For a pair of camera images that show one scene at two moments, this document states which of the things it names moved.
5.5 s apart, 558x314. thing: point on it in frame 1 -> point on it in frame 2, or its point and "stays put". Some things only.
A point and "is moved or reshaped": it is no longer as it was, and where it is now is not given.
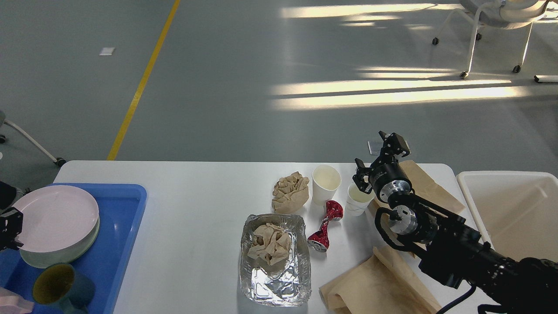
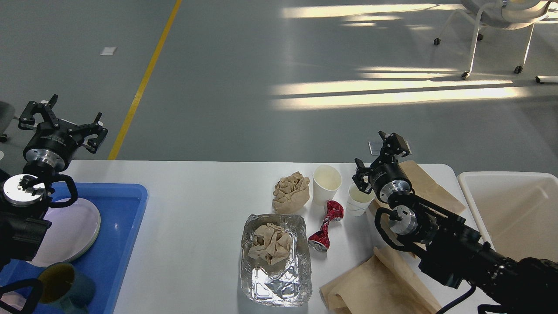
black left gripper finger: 11,223 -> 52,145
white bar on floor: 543,78 stays put
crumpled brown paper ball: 290,193 stays put
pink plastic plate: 55,217 is moved or reshaped
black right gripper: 386,178 stays put
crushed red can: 319,240 stays put
